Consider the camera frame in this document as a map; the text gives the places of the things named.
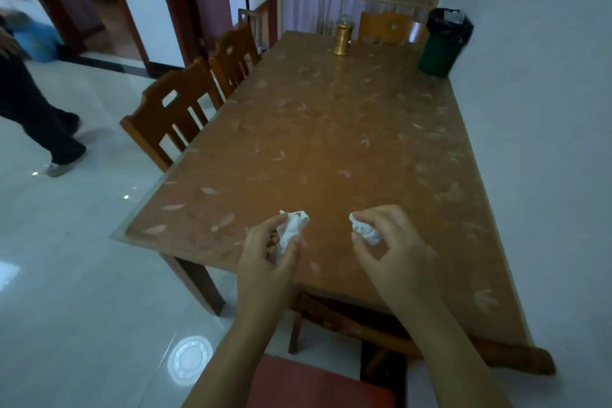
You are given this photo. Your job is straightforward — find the person's right hand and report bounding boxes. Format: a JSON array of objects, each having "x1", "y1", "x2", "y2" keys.
[{"x1": 351, "y1": 205, "x2": 439, "y2": 314}]

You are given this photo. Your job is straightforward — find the person's left hand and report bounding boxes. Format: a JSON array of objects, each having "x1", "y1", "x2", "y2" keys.
[{"x1": 236, "y1": 213, "x2": 302, "y2": 314}]

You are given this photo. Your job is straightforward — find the long white tissue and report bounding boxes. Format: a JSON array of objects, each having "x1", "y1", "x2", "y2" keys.
[{"x1": 275, "y1": 210, "x2": 310, "y2": 266}]

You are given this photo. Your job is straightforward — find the small white tissue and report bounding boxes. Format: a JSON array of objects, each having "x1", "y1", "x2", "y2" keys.
[{"x1": 348, "y1": 212, "x2": 383, "y2": 246}]

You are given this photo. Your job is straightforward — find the person's right forearm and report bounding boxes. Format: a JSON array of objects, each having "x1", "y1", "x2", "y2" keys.
[{"x1": 393, "y1": 300, "x2": 513, "y2": 408}]

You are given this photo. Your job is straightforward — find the person's left forearm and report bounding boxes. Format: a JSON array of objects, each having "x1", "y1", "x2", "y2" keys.
[{"x1": 183, "y1": 300, "x2": 289, "y2": 408}]

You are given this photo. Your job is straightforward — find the brown wooden dining table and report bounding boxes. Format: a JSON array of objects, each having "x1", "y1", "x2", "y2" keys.
[{"x1": 111, "y1": 30, "x2": 534, "y2": 347}]

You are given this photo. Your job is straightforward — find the red seat cushion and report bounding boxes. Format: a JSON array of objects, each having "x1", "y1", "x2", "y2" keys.
[{"x1": 245, "y1": 353, "x2": 397, "y2": 408}]

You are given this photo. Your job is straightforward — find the wooden slat-back chair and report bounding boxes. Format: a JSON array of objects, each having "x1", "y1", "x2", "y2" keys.
[
  {"x1": 120, "y1": 58, "x2": 225, "y2": 173},
  {"x1": 357, "y1": 11, "x2": 425, "y2": 47},
  {"x1": 288, "y1": 289, "x2": 557, "y2": 377},
  {"x1": 208, "y1": 22, "x2": 262, "y2": 100}
]

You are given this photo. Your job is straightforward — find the green trash bin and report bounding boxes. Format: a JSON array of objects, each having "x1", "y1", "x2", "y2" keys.
[{"x1": 418, "y1": 32, "x2": 467, "y2": 79}]

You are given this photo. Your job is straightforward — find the golden jar with glass top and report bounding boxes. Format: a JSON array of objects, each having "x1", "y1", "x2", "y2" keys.
[{"x1": 333, "y1": 15, "x2": 356, "y2": 57}]

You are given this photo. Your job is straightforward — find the grey metal rack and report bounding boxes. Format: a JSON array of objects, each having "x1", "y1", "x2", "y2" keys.
[{"x1": 237, "y1": 7, "x2": 264, "y2": 51}]

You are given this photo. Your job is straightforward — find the black bin bag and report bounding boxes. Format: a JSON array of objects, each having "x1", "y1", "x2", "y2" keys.
[{"x1": 426, "y1": 7, "x2": 474, "y2": 51}]

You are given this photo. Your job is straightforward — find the blue bag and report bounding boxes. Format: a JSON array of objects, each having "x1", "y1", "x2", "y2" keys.
[{"x1": 13, "y1": 20, "x2": 62, "y2": 63}]

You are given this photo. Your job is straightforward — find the dark red door frame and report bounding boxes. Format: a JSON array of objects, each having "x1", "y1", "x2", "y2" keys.
[{"x1": 7, "y1": 0, "x2": 156, "y2": 77}]

